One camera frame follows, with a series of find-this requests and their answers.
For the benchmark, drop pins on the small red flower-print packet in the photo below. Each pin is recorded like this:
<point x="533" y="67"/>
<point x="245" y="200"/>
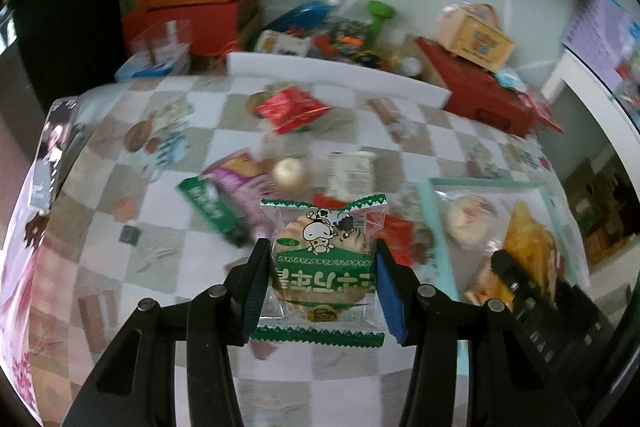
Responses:
<point x="290" y="107"/>

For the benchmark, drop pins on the red cardboard box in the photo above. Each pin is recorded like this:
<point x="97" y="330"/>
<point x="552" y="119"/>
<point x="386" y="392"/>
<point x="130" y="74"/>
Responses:
<point x="200" y="24"/>

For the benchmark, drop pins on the black cabinet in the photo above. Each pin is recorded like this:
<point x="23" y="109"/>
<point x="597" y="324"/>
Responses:
<point x="65" y="22"/>

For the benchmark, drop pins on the purple dotted sheet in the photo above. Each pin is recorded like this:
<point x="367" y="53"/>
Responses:
<point x="600" y="37"/>

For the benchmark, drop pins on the yellow snack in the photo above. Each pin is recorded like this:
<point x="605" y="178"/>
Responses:
<point x="530" y="239"/>

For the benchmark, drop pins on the face mask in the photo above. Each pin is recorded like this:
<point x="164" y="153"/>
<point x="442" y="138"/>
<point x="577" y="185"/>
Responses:
<point x="507" y="78"/>

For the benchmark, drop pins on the small black card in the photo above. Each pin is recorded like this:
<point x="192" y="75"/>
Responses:
<point x="131" y="234"/>

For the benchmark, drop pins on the blue bottle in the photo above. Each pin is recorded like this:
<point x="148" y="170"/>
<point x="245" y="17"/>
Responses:
<point x="305" y="14"/>

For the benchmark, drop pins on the white round pastry packet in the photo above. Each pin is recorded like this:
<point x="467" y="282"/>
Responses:
<point x="470" y="219"/>

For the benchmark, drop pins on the green and white cracker packet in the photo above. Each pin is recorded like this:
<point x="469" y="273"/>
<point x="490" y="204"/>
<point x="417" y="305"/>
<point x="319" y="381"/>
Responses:
<point x="320" y="267"/>

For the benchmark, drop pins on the beige printed snack packet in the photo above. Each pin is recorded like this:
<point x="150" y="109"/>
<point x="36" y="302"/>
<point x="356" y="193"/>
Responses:
<point x="352" y="173"/>

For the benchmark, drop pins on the cream printed carton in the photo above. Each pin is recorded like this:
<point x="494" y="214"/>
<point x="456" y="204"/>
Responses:
<point x="282" y="43"/>

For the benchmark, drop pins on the cream round snack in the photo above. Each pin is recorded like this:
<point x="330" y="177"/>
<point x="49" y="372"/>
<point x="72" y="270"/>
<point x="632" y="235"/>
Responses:
<point x="289" y="173"/>

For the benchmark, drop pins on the white tray with teal rim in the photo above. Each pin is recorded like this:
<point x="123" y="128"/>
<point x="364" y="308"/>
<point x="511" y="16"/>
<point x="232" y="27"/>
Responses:
<point x="500" y="194"/>

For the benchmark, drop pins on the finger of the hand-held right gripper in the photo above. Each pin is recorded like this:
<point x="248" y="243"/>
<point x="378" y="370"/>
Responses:
<point x="507" y="274"/>

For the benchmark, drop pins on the white shelf frame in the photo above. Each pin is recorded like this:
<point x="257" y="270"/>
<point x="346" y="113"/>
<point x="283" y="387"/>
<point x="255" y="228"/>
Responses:
<point x="580" y="87"/>

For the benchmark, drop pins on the red gift box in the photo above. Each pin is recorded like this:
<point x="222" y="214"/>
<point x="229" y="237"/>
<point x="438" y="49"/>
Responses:
<point x="475" y="92"/>

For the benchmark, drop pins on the checkered printed tablecloth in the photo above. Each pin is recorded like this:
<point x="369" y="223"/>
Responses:
<point x="165" y="287"/>

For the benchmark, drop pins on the green dumbbell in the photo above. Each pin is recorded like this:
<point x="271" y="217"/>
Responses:
<point x="378" y="14"/>

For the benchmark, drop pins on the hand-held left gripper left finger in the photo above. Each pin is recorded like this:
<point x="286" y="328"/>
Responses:
<point x="255" y="287"/>

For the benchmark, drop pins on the brown cardboard boxes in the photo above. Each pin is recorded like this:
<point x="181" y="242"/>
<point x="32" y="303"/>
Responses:
<point x="600" y="212"/>

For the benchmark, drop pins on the white round cap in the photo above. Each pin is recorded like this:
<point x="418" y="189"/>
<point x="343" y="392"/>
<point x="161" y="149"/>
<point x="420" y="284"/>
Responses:
<point x="412" y="66"/>

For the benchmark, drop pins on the smartphone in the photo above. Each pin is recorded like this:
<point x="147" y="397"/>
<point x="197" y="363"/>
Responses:
<point x="50" y="147"/>

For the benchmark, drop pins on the pink patterned box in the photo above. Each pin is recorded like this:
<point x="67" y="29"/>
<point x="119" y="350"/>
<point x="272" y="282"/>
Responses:
<point x="542" y="112"/>

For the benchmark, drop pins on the green snack packet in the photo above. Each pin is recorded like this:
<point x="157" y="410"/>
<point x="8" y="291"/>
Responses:
<point x="210" y="204"/>

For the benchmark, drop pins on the clear plastic box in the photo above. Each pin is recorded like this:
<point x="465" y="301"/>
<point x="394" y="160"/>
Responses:
<point x="160" y="42"/>

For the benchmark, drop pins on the pile of small toys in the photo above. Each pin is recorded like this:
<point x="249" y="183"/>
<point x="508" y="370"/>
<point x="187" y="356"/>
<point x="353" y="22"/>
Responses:
<point x="350" y="39"/>

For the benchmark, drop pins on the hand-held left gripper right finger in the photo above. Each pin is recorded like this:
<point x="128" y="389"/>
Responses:
<point x="391" y="302"/>

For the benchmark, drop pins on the purple snack packet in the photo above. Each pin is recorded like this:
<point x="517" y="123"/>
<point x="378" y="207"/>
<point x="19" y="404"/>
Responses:
<point x="240" y="179"/>

